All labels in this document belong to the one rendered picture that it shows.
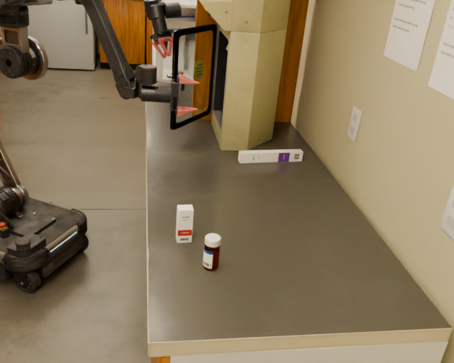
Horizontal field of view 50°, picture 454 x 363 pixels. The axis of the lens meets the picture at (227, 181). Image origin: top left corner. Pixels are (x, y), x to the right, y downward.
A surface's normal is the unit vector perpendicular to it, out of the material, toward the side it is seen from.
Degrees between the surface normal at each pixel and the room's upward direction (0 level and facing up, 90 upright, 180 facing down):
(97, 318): 0
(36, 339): 0
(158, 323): 1
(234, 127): 90
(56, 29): 90
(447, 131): 90
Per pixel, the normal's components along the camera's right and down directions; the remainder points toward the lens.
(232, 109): 0.15, 0.45
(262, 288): 0.08, -0.90
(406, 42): -0.98, -0.01
